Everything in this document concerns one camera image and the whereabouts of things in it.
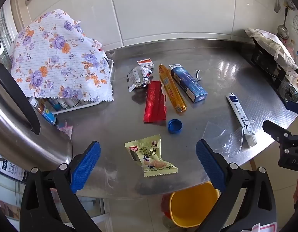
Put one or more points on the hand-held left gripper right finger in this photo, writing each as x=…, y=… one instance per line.
x=210, y=164

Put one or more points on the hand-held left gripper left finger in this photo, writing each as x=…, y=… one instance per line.
x=85, y=166

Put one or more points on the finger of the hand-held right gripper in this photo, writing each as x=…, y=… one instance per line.
x=295, y=108
x=275, y=130

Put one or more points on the white tube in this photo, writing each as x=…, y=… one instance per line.
x=240, y=117

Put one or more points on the yellow bin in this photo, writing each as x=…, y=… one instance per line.
x=192, y=205

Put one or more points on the blue bottle cap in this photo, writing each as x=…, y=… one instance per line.
x=174, y=126

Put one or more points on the green snack packet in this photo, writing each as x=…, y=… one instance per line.
x=149, y=156

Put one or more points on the red foil wrapper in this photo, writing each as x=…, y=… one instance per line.
x=154, y=104

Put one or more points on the clear cut plastic bottle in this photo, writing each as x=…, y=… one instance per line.
x=199, y=74

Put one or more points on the clear plastic piece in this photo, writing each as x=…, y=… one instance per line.
x=224, y=139

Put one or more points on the pink crumpled wrapper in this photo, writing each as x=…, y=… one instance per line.
x=66, y=130

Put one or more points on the black appliance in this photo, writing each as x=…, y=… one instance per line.
x=267, y=62

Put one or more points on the white plastic tray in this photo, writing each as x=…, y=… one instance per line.
x=75, y=107

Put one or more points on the red plastic bag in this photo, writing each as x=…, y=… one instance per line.
x=166, y=206

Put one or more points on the brown bottle with blue label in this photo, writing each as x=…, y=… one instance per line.
x=45, y=114

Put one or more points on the small white bottle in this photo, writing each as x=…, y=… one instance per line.
x=64, y=103

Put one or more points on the beige bag on stove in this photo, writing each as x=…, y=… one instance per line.
x=269, y=42

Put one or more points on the white and blue carton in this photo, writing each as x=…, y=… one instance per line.
x=12, y=171

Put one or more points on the hanging metal skimmer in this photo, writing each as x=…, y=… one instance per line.
x=283, y=30

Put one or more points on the blue toothpaste box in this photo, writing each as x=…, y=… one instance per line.
x=187, y=83

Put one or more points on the yellow sausage wrapper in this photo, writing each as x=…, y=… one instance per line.
x=172, y=89

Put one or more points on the crumpled silver wrapper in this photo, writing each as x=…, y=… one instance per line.
x=138, y=78

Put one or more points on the floral printed cloth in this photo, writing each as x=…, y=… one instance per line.
x=57, y=53

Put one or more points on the small white and red box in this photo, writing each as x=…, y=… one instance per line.
x=145, y=63

